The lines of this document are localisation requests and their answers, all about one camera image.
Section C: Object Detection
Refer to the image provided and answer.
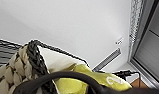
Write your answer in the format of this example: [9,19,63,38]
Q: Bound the yellow plush shark toy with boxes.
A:
[54,63,133,94]

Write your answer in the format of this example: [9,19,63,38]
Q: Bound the long grey wall band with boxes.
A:
[92,47,123,72]

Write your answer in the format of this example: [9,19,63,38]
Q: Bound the small white wall bracket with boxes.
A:
[114,36,125,46]

